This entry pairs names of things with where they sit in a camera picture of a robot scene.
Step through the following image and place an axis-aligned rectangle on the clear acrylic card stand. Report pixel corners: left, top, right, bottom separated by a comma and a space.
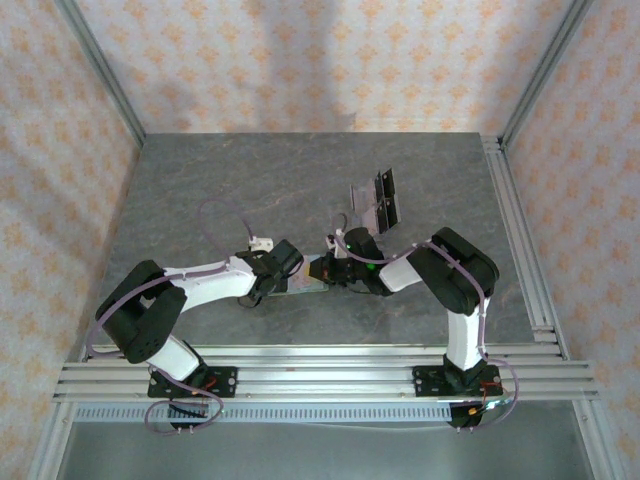
348, 168, 403, 235

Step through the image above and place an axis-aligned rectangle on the black left controller box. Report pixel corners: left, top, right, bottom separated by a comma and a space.
168, 402, 212, 432

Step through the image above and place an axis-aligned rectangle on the black controller box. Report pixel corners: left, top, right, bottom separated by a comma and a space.
168, 402, 212, 432
446, 397, 516, 432

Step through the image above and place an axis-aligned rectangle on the black right controller box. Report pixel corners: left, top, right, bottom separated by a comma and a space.
446, 397, 516, 432

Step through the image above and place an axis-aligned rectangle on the narrow aluminium table edge rail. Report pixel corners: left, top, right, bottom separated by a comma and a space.
82, 343, 570, 362

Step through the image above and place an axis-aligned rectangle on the wide aluminium mounting rail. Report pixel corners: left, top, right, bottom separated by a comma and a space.
52, 360, 600, 404

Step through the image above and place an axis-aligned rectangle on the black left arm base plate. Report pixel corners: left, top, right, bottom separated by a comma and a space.
147, 366, 239, 400

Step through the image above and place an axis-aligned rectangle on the slotted grey cable duct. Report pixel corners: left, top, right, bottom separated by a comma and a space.
74, 402, 451, 424

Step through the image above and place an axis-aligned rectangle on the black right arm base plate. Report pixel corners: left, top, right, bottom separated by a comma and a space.
412, 364, 502, 400

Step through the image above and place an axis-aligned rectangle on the aluminium side rail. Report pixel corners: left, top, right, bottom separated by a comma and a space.
480, 133, 570, 346

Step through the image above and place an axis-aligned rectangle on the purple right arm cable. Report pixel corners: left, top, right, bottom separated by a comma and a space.
330, 211, 522, 432

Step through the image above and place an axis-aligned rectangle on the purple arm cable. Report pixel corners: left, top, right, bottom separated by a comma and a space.
330, 211, 522, 432
85, 198, 257, 436

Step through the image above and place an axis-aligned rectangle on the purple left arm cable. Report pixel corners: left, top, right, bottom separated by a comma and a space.
85, 198, 257, 436

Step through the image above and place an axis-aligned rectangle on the aluminium frame post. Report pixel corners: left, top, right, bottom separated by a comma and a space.
53, 0, 147, 147
499, 0, 595, 149

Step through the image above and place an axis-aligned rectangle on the aluminium frame leg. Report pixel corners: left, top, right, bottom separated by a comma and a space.
572, 399, 614, 480
32, 399, 76, 480

